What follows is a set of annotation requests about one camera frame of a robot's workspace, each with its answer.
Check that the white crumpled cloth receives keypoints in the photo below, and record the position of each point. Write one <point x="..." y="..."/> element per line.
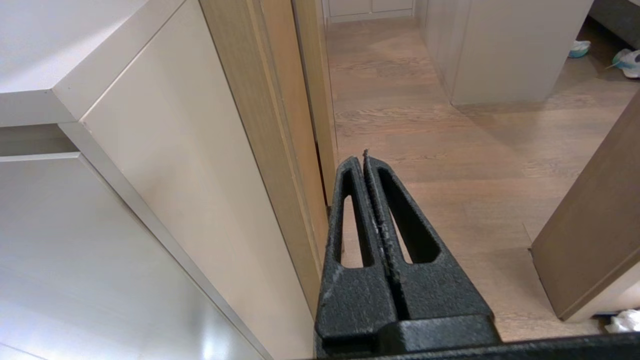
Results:
<point x="625" y="321"/>

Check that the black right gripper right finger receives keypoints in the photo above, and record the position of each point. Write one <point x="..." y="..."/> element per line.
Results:
<point x="440" y="295"/>

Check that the white wardrobe doors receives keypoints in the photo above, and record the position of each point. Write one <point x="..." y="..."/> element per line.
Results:
<point x="370" y="9"/>

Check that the grey sideboard cabinet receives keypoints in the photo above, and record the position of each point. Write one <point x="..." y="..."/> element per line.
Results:
<point x="150" y="200"/>

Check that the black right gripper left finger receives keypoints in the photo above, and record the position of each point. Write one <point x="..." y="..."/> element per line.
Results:
<point x="352" y="295"/>

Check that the teal white sneaker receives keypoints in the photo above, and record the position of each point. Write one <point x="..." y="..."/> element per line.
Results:
<point x="629" y="62"/>
<point x="579" y="49"/>

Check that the dark grey bed base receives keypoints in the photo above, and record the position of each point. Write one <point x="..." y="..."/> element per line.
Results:
<point x="620" y="17"/>

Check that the wooden door frame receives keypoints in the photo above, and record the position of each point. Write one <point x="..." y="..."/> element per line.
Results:
<point x="280" y="100"/>

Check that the brown wooden door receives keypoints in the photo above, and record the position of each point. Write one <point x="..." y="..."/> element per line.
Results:
<point x="595" y="225"/>

